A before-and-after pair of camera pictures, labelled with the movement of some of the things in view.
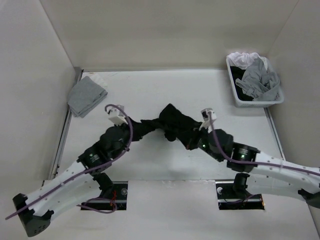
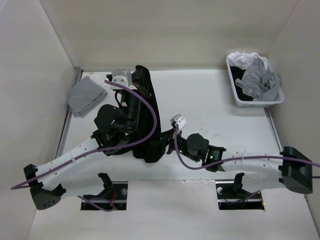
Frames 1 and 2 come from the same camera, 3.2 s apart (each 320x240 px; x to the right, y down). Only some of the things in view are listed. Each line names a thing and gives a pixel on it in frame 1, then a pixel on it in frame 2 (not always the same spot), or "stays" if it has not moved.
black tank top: (173, 122) -> (144, 122)
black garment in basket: (237, 73) stays
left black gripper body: (127, 134) -> (132, 102)
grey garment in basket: (258, 83) stays
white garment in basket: (242, 60) stays
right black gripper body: (203, 144) -> (182, 145)
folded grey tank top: (84, 95) stays
